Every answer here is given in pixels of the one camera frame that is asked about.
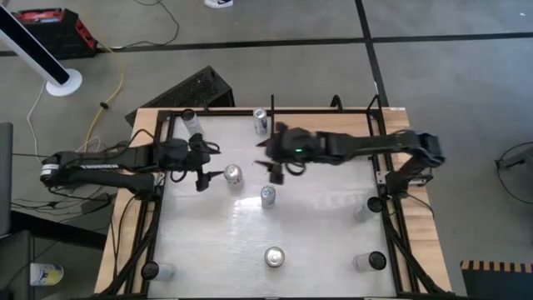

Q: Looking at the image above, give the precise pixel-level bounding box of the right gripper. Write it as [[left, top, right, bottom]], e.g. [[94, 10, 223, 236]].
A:
[[253, 122, 328, 186]]

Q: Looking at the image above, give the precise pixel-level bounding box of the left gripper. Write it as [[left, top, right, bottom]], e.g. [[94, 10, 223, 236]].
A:
[[156, 132, 225, 193]]

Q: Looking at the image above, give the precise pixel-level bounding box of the blue silver Red Bull can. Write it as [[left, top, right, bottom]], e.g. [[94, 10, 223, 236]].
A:
[[260, 185, 276, 210], [252, 107, 269, 137]]

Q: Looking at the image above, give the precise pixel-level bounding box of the clear bottle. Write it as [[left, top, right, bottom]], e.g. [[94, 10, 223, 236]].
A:
[[353, 196, 386, 223], [140, 260, 176, 282], [181, 108, 205, 141]]

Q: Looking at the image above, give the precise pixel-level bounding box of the wooden shelf board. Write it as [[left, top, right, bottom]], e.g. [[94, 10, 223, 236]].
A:
[[273, 112, 375, 162]]

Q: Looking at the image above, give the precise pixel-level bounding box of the black perforated box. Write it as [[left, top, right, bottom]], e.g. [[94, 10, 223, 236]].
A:
[[124, 65, 236, 127]]

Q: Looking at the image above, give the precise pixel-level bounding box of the white glossy table sheet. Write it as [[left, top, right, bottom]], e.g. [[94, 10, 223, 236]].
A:
[[146, 114, 397, 299]]

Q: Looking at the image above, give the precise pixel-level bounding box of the black power adapter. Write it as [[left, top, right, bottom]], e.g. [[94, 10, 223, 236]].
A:
[[80, 192, 112, 215]]

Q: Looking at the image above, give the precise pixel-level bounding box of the tall white black floor stand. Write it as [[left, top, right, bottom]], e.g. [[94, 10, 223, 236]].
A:
[[0, 3, 83, 98]]

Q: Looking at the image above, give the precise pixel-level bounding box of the red black toolbox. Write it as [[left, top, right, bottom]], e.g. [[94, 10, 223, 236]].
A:
[[11, 7, 100, 60]]

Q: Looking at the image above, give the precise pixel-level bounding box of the white yellow blue canister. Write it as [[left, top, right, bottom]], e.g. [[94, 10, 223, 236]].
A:
[[29, 262, 65, 288]]

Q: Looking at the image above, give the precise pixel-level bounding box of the grey panel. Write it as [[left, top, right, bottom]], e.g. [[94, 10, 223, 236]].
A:
[[0, 122, 14, 238]]

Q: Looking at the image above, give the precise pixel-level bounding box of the black box orange striped edge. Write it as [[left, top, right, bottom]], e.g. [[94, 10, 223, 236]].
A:
[[459, 259, 533, 300]]

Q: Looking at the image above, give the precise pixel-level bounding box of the black metal shelf frame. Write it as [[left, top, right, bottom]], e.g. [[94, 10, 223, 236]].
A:
[[270, 93, 386, 163]]

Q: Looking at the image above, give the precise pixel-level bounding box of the black aluminium table frame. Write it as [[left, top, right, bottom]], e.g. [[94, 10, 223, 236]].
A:
[[99, 107, 453, 300]]

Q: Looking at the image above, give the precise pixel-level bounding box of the yellow cable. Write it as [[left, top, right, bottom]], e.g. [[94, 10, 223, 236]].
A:
[[84, 41, 126, 153]]

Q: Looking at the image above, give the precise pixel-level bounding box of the thin black floor cable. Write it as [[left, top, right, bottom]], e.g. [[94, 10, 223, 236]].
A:
[[108, 0, 181, 52]]

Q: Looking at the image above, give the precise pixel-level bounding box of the black floor cable tangle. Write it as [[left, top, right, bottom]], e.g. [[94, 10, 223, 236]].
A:
[[10, 182, 120, 218]]

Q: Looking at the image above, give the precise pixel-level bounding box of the white cable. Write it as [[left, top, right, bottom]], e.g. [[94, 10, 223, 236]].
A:
[[26, 81, 47, 166]]

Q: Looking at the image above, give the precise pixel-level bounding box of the black cable loop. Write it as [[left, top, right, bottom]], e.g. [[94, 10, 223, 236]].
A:
[[494, 141, 533, 201]]

